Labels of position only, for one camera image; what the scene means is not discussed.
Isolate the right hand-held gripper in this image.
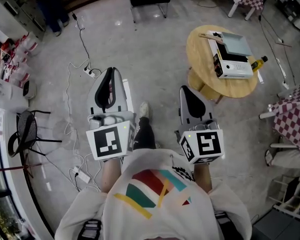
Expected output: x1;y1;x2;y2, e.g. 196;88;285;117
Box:
174;85;225;165

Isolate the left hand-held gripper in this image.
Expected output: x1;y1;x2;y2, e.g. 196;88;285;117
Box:
86;67;137;161

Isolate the white portable gas stove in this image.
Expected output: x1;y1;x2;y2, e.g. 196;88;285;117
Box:
206;29;255;80

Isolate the pale blue square frying pan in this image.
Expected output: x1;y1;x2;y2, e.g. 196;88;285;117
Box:
198;31;253;58

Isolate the person's right forearm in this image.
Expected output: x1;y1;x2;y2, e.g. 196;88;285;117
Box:
193;162;213;194

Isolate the person's left forearm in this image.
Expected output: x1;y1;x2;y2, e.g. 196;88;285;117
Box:
100;158;122;194

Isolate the white power strip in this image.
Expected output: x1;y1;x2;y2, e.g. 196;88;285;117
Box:
72;165;92;185
83;67;102;79

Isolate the person's white shoe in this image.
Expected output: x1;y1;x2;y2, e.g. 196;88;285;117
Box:
139;101;153;121

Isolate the round wooden table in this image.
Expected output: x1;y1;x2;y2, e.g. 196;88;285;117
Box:
185;24;260;105

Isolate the person's black trouser leg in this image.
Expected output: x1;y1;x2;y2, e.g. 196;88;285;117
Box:
133;116;157;150

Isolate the yellow oil bottle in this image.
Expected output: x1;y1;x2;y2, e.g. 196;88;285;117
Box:
250;55;269;73

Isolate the small white round appliance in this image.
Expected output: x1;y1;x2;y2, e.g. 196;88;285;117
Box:
22;79;38;100

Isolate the black wicker chair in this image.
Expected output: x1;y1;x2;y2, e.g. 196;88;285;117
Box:
7;109;63;159

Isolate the pile of red white bags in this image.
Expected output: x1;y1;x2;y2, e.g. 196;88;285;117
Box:
0;32;38;88

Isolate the person's white printed sweatshirt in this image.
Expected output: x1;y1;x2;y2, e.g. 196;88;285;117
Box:
54;148;253;240

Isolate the red rod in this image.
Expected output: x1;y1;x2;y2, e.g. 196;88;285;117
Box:
0;162;43;173

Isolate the white shelf unit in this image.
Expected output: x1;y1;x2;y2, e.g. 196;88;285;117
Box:
0;0;46;43

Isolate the white slatted chair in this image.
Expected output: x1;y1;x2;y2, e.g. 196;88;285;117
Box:
268;168;300;222

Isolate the black box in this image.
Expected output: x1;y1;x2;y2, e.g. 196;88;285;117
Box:
276;0;300;23

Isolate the white power cable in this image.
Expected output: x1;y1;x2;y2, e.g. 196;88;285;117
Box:
63;58;103;193

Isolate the black power cable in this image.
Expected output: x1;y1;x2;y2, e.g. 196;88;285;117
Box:
71;12;91;70

